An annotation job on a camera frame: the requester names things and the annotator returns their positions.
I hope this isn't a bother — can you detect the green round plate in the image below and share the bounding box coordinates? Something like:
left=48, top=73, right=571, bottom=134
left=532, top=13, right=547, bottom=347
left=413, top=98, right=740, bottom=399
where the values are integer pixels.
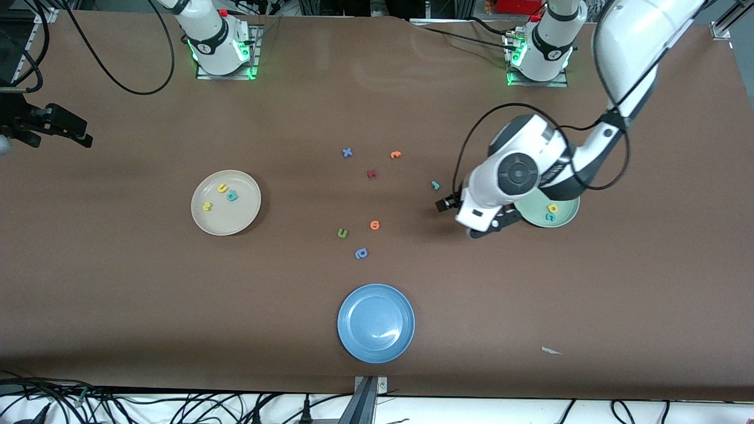
left=517, top=194, right=581, bottom=228

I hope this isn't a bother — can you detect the blue round plate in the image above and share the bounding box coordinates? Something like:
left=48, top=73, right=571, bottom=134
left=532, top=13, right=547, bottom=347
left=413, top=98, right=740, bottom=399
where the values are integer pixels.
left=337, top=283, right=416, bottom=364

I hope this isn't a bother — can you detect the beige round plate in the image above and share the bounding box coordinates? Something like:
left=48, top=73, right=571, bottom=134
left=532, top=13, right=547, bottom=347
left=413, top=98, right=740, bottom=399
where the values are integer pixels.
left=191, top=170, right=262, bottom=237

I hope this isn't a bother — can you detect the red box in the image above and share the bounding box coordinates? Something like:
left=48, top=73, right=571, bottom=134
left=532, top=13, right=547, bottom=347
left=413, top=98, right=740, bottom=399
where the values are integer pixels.
left=497, top=0, right=545, bottom=15

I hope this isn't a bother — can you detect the black camera cable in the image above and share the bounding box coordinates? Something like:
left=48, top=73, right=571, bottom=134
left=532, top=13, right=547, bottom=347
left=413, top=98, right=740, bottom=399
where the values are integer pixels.
left=452, top=0, right=666, bottom=205
left=0, top=0, right=176, bottom=97

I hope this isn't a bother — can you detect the black base cable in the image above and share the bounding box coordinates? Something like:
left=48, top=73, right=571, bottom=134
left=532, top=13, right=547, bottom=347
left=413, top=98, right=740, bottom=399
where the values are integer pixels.
left=412, top=16, right=513, bottom=57

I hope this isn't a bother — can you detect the grey metal bracket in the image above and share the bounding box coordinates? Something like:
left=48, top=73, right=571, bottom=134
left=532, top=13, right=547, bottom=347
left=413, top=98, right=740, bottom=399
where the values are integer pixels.
left=352, top=376, right=388, bottom=424

